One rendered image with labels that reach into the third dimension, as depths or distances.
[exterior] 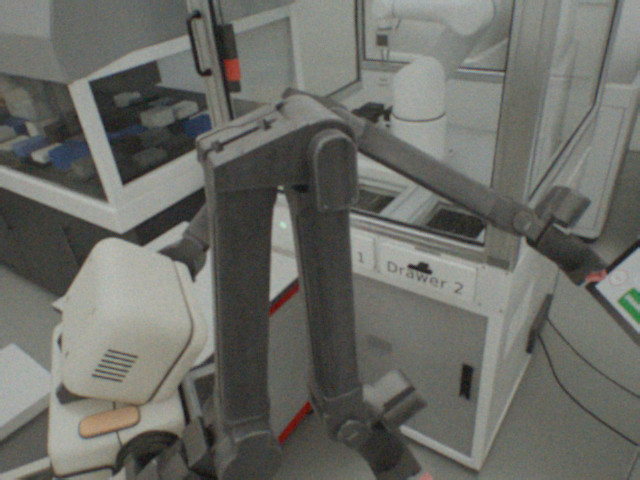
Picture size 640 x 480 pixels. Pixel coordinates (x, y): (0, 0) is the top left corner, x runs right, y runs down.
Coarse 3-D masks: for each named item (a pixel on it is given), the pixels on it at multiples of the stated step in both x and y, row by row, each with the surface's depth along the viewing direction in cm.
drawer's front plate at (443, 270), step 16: (384, 256) 153; (400, 256) 149; (416, 256) 146; (432, 256) 144; (384, 272) 156; (416, 272) 149; (448, 272) 142; (464, 272) 139; (432, 288) 148; (448, 288) 145; (464, 288) 142
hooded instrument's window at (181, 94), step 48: (0, 96) 193; (48, 96) 173; (96, 96) 172; (144, 96) 187; (192, 96) 205; (0, 144) 215; (48, 144) 191; (144, 144) 192; (192, 144) 211; (96, 192) 188
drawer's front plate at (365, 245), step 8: (352, 240) 157; (360, 240) 155; (368, 240) 153; (352, 248) 159; (360, 248) 157; (368, 248) 155; (352, 256) 160; (368, 256) 156; (352, 264) 162; (360, 264) 160; (368, 264) 158
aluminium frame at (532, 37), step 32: (192, 0) 148; (544, 0) 98; (512, 32) 104; (544, 32) 101; (512, 64) 107; (544, 64) 104; (608, 64) 177; (224, 96) 161; (512, 96) 111; (544, 96) 109; (512, 128) 114; (512, 160) 117; (576, 160) 176; (512, 192) 121; (544, 192) 141; (352, 224) 156; (384, 224) 149; (480, 256) 136; (512, 256) 130
